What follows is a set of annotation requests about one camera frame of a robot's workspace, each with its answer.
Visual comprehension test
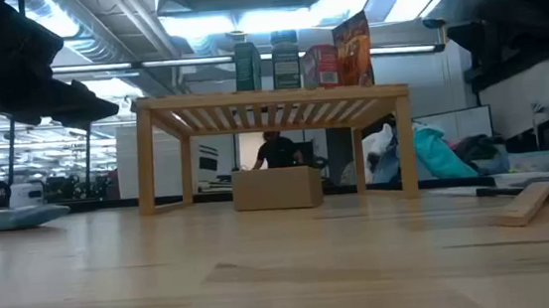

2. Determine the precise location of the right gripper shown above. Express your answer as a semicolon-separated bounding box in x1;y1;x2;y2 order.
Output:
444;0;549;94

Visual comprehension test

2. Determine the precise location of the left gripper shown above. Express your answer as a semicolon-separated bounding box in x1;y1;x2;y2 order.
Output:
0;0;122;140

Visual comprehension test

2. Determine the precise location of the orange spice packet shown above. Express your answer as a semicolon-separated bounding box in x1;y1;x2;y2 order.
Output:
329;9;376;89

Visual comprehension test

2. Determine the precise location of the red smoked paprika tin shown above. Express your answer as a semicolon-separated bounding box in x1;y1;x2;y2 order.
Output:
299;43;343;90

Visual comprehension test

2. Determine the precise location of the dark green pepper tin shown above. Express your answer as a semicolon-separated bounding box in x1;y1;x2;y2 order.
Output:
232;41;264;93

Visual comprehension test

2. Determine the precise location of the green oregano spice jar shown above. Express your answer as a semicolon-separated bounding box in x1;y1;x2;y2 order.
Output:
269;28;304;92

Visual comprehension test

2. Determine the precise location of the wooden slatted shelf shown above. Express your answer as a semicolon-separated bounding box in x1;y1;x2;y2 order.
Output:
128;74;420;223

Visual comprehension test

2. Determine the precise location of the white box appliance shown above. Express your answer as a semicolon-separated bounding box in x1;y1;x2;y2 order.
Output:
112;118;199;202

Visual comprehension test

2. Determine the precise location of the small white box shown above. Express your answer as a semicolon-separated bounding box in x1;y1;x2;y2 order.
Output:
7;179;46;209

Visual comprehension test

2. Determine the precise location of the pile of clothes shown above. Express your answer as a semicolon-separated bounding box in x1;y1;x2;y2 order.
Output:
360;113;511;188

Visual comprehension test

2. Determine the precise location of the long tube light fixture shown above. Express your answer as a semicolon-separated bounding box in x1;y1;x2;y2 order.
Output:
50;33;446;87

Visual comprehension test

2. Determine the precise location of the white ice cube tray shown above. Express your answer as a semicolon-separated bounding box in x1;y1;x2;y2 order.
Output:
493;169;549;188

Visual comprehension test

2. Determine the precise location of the wooden block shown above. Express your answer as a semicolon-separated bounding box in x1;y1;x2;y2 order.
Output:
491;180;549;230

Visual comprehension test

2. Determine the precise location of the person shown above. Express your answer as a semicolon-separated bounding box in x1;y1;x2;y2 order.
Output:
248;128;306;172

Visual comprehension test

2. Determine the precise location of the brown cardboard box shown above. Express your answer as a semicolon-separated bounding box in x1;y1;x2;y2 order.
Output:
230;163;326;216

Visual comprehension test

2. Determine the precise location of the black metal stand frame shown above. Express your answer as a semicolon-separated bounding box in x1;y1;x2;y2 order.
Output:
0;109;98;205

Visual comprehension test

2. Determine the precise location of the black metal table frame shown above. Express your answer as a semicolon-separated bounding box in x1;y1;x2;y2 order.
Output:
42;163;500;226

